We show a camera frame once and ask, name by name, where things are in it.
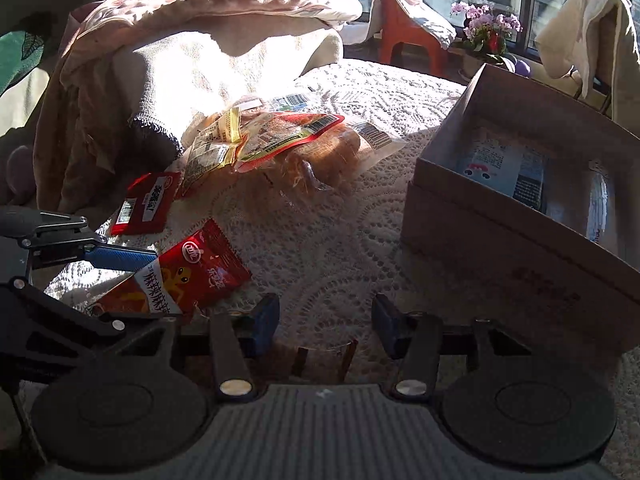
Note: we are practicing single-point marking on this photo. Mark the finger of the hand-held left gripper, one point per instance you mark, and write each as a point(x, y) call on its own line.
point(120, 259)
point(60, 316)

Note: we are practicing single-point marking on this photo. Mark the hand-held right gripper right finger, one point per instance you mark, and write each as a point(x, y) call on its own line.
point(384, 322)

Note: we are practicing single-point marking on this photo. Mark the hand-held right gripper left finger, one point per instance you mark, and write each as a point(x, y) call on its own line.
point(266, 321)

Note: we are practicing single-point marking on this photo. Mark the large red snack packet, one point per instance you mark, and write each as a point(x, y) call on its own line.
point(200, 265)

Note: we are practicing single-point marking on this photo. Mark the cardboard box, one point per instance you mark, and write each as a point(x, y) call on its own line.
point(500, 260)

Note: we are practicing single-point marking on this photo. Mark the small red snack packet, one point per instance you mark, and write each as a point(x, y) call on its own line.
point(146, 202)

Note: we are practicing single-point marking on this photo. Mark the white lace bedspread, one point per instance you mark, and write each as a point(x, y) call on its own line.
point(325, 240)

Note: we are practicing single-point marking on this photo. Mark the bread in clear bag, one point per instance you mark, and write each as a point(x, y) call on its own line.
point(330, 155)

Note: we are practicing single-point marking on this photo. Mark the green leaf print pillow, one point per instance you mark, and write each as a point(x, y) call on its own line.
point(20, 57)

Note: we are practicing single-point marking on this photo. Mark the red and yellow snack packet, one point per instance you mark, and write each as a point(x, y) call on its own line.
point(285, 137)

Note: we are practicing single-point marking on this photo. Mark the white and blue packet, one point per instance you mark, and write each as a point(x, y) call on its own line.
point(505, 165)

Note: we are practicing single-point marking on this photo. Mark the cream knitted blanket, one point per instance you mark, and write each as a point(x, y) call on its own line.
point(200, 70)

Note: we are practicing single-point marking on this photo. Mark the clear packet with barcode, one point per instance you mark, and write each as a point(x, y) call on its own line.
point(291, 101)

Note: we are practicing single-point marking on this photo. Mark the clear plastic packet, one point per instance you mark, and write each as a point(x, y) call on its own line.
point(599, 205)

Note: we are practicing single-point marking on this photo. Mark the orange stool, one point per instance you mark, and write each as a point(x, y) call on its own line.
point(407, 35)

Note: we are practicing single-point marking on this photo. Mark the purple ball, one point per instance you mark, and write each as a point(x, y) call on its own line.
point(521, 67)

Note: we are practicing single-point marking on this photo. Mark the pink potted flowers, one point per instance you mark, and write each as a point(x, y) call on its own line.
point(487, 27)

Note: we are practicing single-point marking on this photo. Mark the white cloth on stool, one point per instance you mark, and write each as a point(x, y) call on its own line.
point(425, 10)

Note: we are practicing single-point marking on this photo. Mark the cream cloth on chair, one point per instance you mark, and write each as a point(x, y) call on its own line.
point(580, 25)

